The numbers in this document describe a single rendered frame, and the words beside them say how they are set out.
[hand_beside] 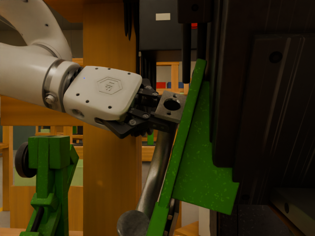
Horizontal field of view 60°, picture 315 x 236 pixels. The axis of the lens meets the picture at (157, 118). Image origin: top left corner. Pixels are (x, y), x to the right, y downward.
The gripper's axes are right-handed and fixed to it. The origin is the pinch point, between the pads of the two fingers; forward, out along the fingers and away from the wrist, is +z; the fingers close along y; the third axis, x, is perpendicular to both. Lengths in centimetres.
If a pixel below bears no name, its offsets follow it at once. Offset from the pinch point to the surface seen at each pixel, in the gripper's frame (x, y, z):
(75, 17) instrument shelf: 10, 37, -35
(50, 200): 21.5, -10.4, -17.8
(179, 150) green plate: -7.1, -11.4, 3.5
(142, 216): 0.0, -16.7, 1.5
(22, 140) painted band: 852, 478, -571
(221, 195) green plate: -3.5, -13.3, 9.4
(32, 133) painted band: 831, 504, -543
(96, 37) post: 8.0, 27.2, -24.0
